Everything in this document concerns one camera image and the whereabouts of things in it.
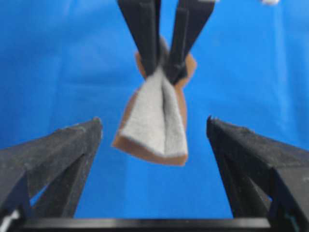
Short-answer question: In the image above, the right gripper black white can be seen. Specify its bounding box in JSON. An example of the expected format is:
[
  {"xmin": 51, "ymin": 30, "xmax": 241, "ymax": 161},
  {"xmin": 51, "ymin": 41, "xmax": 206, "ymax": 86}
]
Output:
[{"xmin": 260, "ymin": 0, "xmax": 280, "ymax": 5}]

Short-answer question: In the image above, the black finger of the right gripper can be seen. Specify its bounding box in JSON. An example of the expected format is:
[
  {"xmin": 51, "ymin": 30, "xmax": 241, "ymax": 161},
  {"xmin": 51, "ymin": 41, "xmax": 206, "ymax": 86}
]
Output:
[
  {"xmin": 117, "ymin": 0, "xmax": 161, "ymax": 75},
  {"xmin": 166, "ymin": 0, "xmax": 215, "ymax": 85}
]

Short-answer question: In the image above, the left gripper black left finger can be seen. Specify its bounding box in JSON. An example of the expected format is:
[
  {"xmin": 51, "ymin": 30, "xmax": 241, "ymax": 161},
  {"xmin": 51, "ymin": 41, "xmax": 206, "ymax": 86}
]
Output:
[{"xmin": 0, "ymin": 117, "xmax": 103, "ymax": 232}]

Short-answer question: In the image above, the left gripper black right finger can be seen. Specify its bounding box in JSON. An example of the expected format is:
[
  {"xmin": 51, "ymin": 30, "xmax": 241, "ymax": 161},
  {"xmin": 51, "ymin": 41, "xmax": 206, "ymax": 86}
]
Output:
[{"xmin": 206, "ymin": 117, "xmax": 309, "ymax": 232}]

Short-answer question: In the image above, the grey and orange sponge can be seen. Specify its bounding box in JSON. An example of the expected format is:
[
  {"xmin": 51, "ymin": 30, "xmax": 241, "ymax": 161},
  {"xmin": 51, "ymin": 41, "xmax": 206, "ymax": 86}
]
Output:
[{"xmin": 112, "ymin": 53, "xmax": 197, "ymax": 166}]

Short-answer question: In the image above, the blue table cloth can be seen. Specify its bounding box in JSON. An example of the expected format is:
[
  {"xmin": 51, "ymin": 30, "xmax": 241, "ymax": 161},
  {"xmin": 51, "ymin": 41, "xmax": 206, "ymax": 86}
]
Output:
[{"xmin": 0, "ymin": 0, "xmax": 309, "ymax": 218}]

